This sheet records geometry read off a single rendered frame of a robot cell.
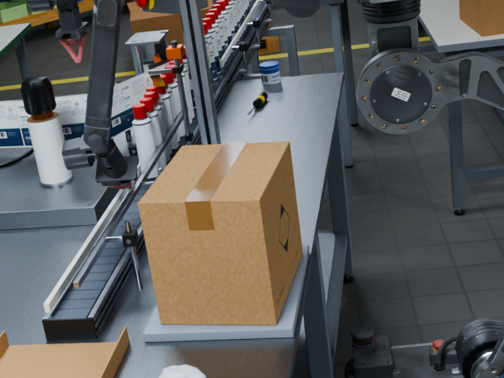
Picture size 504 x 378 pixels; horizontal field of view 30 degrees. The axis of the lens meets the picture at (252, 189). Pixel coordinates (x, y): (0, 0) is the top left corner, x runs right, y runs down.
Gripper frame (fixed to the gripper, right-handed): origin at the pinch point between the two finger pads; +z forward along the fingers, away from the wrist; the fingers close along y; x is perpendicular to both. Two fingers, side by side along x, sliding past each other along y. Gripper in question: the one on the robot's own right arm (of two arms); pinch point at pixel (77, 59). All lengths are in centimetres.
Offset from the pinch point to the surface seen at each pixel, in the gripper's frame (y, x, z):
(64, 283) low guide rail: 76, 14, 28
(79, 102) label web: -8.8, -5.1, 14.9
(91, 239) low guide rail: 57, 15, 28
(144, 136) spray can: 14.9, 19.3, 18.2
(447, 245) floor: -107, 104, 118
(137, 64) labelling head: -37.8, 5.9, 13.0
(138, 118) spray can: 14.2, 18.3, 13.3
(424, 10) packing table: -192, 102, 40
